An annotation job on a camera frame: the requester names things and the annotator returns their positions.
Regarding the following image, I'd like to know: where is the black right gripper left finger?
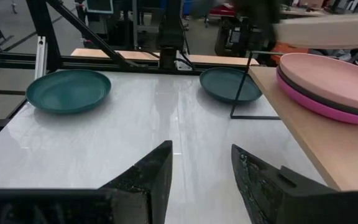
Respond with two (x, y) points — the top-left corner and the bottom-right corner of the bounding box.
(0, 140), (174, 224)

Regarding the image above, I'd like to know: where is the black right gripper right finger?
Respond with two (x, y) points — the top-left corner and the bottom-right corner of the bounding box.
(231, 144), (358, 224)

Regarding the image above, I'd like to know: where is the beige round plate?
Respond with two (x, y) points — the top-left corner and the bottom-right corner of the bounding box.
(273, 12), (358, 50)

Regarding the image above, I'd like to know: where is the light pink round plate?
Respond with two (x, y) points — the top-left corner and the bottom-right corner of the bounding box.
(278, 52), (358, 113)

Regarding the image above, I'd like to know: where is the hot pink round plate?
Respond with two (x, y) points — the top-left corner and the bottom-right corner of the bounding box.
(275, 73), (358, 126)

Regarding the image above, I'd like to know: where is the dark grey round plate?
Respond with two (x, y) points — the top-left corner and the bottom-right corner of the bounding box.
(277, 67), (358, 119)

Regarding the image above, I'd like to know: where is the wooden shelf with black legs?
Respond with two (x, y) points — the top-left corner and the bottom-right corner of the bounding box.
(230, 51), (358, 192)

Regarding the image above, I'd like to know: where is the black equipment cart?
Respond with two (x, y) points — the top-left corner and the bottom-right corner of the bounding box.
(214, 17), (252, 57)

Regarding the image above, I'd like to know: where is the dark teal round plate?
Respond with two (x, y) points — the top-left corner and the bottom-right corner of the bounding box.
(199, 67), (263, 105)

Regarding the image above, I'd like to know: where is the green round plate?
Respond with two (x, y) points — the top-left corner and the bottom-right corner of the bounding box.
(25, 68), (112, 114)

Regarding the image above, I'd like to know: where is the silver aluminium profile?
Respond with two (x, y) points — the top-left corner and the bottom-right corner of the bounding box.
(35, 35), (48, 80)

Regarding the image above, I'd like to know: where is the monitor with teal frame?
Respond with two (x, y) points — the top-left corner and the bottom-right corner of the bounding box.
(83, 0), (114, 15)

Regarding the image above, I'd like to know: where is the black metal table frame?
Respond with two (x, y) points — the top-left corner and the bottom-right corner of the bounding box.
(0, 0), (260, 147)

